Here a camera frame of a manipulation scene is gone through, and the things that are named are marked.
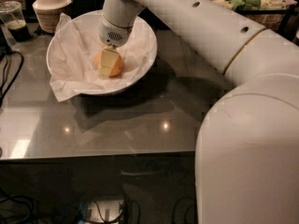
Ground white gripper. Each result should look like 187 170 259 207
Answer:
98 16 132 77

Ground orange fruit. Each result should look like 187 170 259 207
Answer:
94 50 122 77

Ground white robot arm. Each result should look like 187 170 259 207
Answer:
100 0 299 224

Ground white paper liner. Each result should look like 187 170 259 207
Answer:
49 12 152 103

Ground stack of paper bowls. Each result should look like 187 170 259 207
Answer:
32 0 71 34

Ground plastic cup with dark drink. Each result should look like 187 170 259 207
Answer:
0 1 31 42

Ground green packet in rack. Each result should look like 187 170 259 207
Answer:
230 0 261 10

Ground black cable on table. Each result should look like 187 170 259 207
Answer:
0 49 25 107

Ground black floor cable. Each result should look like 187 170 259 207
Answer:
171 195 197 224

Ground black wire rack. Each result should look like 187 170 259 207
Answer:
243 5 298 33

